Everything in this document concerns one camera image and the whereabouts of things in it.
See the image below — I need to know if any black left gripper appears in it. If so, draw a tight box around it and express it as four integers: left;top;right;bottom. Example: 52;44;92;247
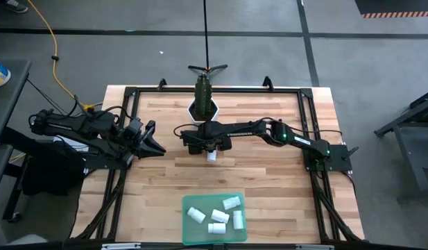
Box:
120;117;167;161

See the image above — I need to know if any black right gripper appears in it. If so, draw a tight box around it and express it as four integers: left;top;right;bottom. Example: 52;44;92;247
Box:
180;128;232;156

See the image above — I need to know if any green translucent plastic basket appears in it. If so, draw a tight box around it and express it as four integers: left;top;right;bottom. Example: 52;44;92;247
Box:
181;192;248;246

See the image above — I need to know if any white hexagonal plant pot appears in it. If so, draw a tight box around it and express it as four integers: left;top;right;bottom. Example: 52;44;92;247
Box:
187;98;220;123

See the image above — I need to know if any green cactus plant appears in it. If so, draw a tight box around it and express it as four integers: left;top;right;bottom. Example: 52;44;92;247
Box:
194;73;214;119

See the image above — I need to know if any black cloth bag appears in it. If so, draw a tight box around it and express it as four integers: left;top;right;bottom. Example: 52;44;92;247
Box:
21;138;87;196

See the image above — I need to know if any black tripod stand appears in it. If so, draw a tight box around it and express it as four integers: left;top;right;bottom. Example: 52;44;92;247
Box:
187;0;229;73

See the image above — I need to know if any dark grey side table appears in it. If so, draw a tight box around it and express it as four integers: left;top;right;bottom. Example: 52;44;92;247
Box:
0;58;33;223

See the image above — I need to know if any person's shoe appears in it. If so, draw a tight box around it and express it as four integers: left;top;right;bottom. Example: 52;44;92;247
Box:
5;0;28;14

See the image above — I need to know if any dark metal workbench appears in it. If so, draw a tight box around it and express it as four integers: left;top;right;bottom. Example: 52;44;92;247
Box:
373;88;428;195

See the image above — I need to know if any black orange hazard-striped mat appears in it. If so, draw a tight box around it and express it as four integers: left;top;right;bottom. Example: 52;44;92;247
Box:
354;0;428;19

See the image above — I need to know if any black aluminium table frame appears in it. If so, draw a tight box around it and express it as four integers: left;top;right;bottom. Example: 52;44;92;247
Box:
70;76;366;244

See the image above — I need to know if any silver metal bracket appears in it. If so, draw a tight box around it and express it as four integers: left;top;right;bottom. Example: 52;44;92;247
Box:
101;242;142;250
295;244;335;250

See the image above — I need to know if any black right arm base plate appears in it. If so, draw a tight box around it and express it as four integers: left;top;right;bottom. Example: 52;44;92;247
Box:
302;144;359;173

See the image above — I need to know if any yellow power cable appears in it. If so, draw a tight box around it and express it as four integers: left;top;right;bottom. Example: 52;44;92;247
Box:
26;0;96;109

